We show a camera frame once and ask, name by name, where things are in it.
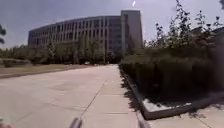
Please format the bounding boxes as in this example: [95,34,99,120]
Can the large curved grey building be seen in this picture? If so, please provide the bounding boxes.
[27,9,144,63]

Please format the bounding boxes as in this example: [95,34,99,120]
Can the pale concrete slab pavement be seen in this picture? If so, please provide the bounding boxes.
[0,63,224,128]

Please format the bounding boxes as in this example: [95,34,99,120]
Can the row of trees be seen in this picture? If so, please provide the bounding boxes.
[0,38,121,66]

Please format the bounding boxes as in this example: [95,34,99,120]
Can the robot's own part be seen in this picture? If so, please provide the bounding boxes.
[69,117,84,128]
[138,119,151,128]

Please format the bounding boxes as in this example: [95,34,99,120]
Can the concrete planter kerb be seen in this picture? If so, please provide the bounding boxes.
[118,66,224,121]

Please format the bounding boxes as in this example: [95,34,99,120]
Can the tall leafy shrubs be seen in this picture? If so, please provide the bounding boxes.
[144,0,224,56]

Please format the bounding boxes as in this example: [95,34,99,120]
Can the grass strip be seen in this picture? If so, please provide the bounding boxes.
[0,63,91,79]

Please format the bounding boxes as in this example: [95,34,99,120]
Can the tree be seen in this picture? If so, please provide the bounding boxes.
[0,24,7,45]

